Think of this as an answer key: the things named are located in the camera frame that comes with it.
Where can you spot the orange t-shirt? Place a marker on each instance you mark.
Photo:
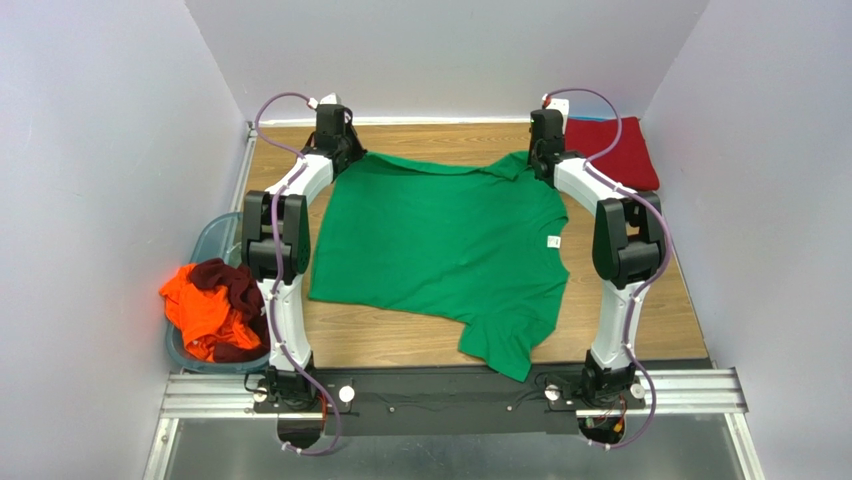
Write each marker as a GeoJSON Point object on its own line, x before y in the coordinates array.
{"type": "Point", "coordinates": [179, 305]}

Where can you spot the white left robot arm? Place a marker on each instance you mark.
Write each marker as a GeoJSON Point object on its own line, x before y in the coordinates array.
{"type": "Point", "coordinates": [276, 247]}

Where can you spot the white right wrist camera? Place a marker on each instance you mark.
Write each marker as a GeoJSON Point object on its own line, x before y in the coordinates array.
{"type": "Point", "coordinates": [559, 104]}

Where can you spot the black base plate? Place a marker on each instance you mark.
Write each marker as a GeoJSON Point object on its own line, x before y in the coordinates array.
{"type": "Point", "coordinates": [556, 398]}

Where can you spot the aluminium rail frame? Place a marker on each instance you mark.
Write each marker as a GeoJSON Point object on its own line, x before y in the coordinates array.
{"type": "Point", "coordinates": [208, 429]}

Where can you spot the maroon t-shirt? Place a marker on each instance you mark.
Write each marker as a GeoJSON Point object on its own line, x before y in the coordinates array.
{"type": "Point", "coordinates": [233, 328]}

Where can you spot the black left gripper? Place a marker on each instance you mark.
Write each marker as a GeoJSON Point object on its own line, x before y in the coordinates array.
{"type": "Point", "coordinates": [350, 153]}

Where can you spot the clear blue plastic bin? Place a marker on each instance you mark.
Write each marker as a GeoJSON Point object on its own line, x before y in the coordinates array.
{"type": "Point", "coordinates": [219, 239]}

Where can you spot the green t-shirt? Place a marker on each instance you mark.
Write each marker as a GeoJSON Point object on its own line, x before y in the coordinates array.
{"type": "Point", "coordinates": [471, 244]}

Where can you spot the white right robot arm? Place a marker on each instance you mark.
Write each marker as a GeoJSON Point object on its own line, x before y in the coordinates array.
{"type": "Point", "coordinates": [629, 249]}

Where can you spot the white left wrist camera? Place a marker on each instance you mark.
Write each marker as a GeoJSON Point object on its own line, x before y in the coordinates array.
{"type": "Point", "coordinates": [330, 99]}

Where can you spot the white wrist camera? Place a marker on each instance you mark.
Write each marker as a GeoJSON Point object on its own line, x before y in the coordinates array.
{"type": "Point", "coordinates": [559, 104]}
{"type": "Point", "coordinates": [330, 99]}

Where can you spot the red folded t-shirt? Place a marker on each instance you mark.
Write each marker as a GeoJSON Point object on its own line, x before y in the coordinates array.
{"type": "Point", "coordinates": [628, 162]}

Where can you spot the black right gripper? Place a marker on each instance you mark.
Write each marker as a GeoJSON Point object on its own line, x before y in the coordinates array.
{"type": "Point", "coordinates": [540, 163]}

